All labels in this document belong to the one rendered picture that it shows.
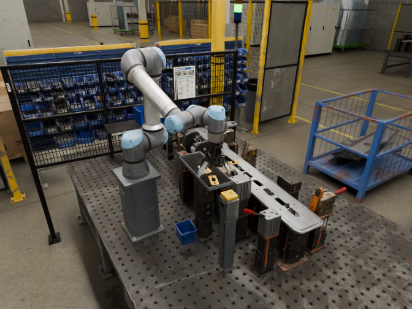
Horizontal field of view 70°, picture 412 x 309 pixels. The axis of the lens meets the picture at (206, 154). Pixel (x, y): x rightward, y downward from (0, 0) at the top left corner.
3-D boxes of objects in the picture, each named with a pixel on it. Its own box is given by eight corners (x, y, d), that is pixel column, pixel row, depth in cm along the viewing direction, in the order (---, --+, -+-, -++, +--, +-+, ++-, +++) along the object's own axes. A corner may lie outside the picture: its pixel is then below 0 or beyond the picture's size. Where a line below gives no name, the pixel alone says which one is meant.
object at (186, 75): (196, 98, 276) (195, 64, 262) (173, 101, 267) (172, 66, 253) (195, 97, 278) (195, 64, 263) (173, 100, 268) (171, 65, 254)
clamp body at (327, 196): (328, 247, 168) (342, 195, 152) (309, 256, 162) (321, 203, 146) (314, 235, 177) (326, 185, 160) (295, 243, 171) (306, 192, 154)
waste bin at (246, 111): (274, 121, 546) (278, 82, 512) (253, 126, 521) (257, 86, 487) (255, 113, 583) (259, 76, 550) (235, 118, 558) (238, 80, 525)
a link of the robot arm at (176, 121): (111, 45, 129) (180, 122, 116) (132, 43, 137) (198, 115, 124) (106, 67, 137) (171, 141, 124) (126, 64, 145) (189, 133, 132)
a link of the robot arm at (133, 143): (118, 157, 158) (114, 133, 152) (138, 148, 167) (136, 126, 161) (132, 164, 151) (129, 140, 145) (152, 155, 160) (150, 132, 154)
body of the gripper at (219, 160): (209, 169, 133) (209, 145, 127) (205, 160, 140) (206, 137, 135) (225, 168, 134) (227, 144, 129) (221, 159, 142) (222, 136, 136)
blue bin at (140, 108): (175, 120, 255) (174, 105, 250) (141, 127, 240) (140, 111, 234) (166, 114, 268) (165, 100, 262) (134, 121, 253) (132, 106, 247)
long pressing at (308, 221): (330, 222, 144) (331, 219, 143) (295, 236, 134) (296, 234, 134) (203, 127, 253) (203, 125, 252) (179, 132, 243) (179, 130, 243)
